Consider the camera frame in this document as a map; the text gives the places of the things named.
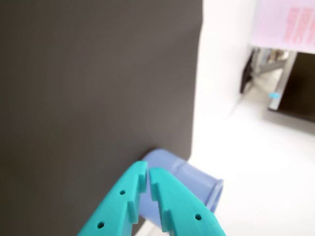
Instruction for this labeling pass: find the white banner with pink print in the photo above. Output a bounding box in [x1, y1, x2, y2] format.
[251, 0, 315, 54]

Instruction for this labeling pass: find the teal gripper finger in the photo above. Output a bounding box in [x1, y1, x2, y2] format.
[149, 167, 226, 236]
[76, 160, 149, 236]

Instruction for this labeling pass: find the dark grey table mat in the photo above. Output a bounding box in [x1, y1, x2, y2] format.
[0, 0, 205, 236]

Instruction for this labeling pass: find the black cabinet with metal frame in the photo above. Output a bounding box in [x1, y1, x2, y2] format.
[266, 50, 315, 123]

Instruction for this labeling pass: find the grey metal frame bar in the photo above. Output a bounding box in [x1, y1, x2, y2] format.
[255, 47, 296, 76]

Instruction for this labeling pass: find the light blue pot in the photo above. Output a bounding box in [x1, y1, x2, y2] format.
[138, 148, 224, 228]

